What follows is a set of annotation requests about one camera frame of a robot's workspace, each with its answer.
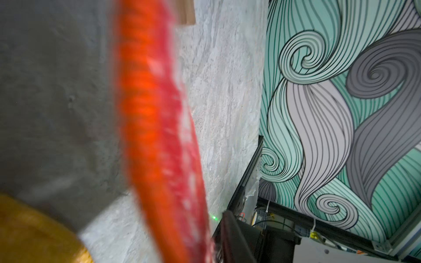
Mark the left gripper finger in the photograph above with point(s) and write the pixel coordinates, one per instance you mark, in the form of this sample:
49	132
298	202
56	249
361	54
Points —
234	246

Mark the wooden clothes rack frame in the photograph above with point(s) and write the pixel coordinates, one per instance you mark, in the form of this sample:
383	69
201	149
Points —
185	10

